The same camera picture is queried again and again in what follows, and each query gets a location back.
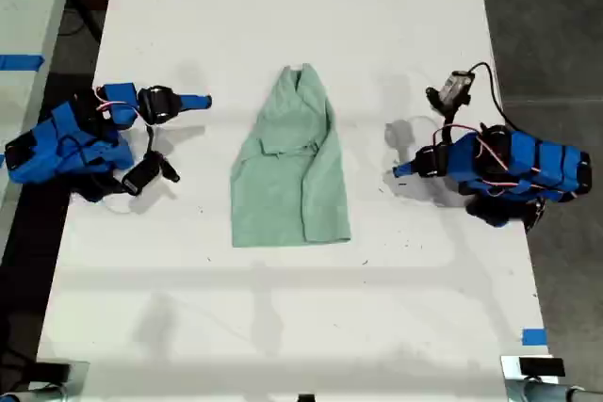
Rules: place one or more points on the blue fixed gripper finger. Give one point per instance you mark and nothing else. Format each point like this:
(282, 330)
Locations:
(407, 167)
(195, 100)

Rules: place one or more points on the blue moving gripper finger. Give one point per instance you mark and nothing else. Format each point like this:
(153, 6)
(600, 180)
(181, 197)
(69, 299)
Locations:
(409, 174)
(194, 107)

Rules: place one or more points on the pale green t-shirt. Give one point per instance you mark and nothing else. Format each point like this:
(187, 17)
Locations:
(282, 185)

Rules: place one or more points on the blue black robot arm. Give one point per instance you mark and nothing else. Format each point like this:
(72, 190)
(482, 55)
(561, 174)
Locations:
(527, 162)
(70, 148)

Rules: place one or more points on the long blue tape strip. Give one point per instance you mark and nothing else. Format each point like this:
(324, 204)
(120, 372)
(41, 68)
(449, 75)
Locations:
(21, 62)

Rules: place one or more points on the square blue tape piece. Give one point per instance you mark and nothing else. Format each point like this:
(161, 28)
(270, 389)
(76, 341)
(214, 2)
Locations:
(534, 337)

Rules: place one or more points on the metal table clamp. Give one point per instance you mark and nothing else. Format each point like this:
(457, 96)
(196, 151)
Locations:
(77, 381)
(511, 378)

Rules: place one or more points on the small black box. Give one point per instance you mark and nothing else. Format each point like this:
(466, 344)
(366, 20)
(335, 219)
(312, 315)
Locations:
(53, 372)
(542, 367)

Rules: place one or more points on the small black edge block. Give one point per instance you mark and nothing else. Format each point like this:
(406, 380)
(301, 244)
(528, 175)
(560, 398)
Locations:
(306, 397)

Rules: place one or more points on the black camera stalk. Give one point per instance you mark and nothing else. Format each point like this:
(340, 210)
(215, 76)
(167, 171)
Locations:
(151, 138)
(451, 124)

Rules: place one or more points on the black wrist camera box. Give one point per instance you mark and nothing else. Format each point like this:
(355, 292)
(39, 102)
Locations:
(141, 176)
(454, 89)

